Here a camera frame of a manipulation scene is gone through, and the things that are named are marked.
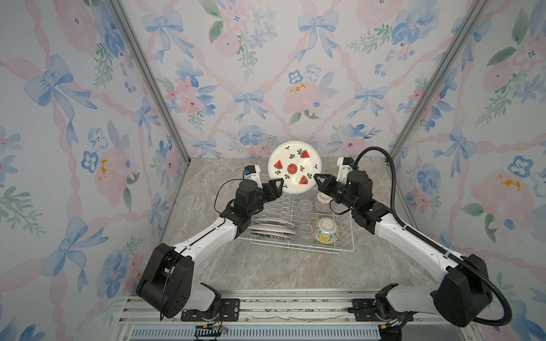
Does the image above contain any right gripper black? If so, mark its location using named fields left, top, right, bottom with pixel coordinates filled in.
left=314, top=173, right=358, bottom=215

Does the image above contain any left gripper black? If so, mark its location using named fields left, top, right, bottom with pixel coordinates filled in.
left=247, top=178, right=283, bottom=220

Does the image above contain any white plate watermelon pattern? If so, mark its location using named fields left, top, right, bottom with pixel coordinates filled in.
left=267, top=141, right=322, bottom=195

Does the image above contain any white wire dish rack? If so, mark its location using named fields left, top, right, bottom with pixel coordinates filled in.
left=240, top=187, right=355, bottom=254

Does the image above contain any white plate dark rim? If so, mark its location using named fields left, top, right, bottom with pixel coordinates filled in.
left=253, top=217, right=297, bottom=229

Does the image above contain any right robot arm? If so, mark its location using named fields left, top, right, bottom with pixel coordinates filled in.
left=314, top=170, right=493, bottom=327

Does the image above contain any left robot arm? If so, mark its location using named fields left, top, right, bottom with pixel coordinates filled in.
left=136, top=179, right=284, bottom=319

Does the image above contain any clear glass back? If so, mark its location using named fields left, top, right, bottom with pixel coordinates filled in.
left=297, top=199, right=314, bottom=213

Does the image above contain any clear glass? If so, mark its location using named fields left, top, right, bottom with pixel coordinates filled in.
left=299, top=224, right=314, bottom=241
left=297, top=199, right=314, bottom=213

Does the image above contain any white plate blue rim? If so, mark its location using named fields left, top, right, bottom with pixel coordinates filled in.
left=249, top=229, right=297, bottom=240

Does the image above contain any yellow blue patterned bowl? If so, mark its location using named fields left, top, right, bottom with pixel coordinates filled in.
left=313, top=217, right=338, bottom=244

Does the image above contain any clear glass front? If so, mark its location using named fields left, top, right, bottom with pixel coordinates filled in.
left=299, top=224, right=314, bottom=241

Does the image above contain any left corner aluminium profile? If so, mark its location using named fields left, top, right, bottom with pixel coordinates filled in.
left=105, top=0, right=191, bottom=166

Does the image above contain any corner aluminium profile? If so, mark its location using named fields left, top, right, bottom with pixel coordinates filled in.
left=105, top=0, right=191, bottom=166
left=390, top=0, right=490, bottom=157

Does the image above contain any right corner aluminium profile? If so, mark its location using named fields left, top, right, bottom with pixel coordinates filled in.
left=390, top=0, right=490, bottom=157

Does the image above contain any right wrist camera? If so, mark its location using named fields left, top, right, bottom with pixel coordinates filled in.
left=337, top=157, right=354, bottom=183

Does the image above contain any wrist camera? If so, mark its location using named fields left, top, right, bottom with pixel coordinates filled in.
left=337, top=157, right=354, bottom=183
left=243, top=164, right=262, bottom=188

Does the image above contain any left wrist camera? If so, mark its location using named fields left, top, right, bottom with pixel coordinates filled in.
left=243, top=164, right=262, bottom=188

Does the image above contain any thin black left cable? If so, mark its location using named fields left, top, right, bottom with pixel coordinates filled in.
left=212, top=178, right=246, bottom=214

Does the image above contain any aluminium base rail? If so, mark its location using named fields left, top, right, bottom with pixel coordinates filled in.
left=114, top=289, right=483, bottom=341

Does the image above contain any black corrugated cable conduit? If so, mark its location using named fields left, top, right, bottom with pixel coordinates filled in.
left=353, top=146, right=513, bottom=328

